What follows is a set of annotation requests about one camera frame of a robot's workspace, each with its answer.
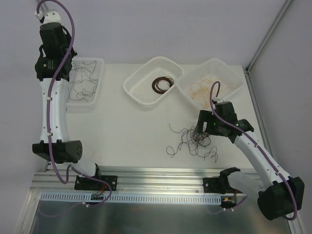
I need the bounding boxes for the orange wires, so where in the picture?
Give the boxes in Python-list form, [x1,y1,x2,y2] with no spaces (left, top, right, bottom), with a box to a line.
[189,74,224,109]

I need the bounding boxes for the black thin wire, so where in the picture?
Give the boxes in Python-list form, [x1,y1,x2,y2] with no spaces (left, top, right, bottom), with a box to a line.
[67,60,100,102]

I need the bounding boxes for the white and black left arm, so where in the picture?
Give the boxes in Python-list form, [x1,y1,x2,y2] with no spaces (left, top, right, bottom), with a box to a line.
[32,22,102,190]

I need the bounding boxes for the aluminium frame post right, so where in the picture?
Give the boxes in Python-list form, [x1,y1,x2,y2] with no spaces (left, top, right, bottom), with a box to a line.
[246,0,295,74]

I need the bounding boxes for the white basket left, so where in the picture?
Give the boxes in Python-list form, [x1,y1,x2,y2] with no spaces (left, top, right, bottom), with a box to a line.
[66,57,105,113]

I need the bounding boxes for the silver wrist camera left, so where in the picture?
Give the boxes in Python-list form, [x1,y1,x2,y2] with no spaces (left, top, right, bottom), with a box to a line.
[34,10,62,24]

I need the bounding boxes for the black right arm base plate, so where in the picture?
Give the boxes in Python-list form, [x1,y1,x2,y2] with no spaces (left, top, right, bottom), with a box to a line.
[202,177,235,194]

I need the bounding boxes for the white slotted cable duct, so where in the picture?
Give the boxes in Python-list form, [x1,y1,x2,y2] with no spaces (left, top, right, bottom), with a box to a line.
[40,194,223,205]

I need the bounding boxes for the white basket right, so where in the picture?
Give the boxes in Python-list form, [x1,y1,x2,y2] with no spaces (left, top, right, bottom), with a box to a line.
[175,58,243,110]

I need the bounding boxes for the white basket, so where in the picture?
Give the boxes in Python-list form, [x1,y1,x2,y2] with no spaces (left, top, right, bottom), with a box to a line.
[175,58,243,110]
[123,57,184,108]
[66,57,105,113]

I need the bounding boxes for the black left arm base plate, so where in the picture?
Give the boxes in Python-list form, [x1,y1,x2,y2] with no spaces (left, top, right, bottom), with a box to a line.
[74,175,118,191]

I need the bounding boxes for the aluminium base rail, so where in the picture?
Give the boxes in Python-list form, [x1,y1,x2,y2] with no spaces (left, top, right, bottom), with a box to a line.
[30,165,266,195]

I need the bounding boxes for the small connector board right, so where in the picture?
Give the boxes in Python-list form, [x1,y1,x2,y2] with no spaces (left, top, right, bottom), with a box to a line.
[223,196,237,204]

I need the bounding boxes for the brown yellow wire ball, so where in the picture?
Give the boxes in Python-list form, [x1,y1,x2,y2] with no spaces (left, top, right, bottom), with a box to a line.
[166,124,218,163]

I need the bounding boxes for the white basket middle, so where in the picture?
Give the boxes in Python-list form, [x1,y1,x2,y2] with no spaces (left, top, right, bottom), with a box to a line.
[123,57,184,108]

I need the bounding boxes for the brown wire coil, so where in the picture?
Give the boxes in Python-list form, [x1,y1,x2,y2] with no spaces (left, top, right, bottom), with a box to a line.
[151,76,175,94]

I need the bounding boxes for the small green circuit board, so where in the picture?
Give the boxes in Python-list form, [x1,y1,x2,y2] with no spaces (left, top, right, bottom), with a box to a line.
[91,194,105,201]

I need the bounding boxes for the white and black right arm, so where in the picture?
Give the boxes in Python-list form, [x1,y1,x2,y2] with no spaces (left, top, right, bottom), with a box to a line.
[195,101,305,221]

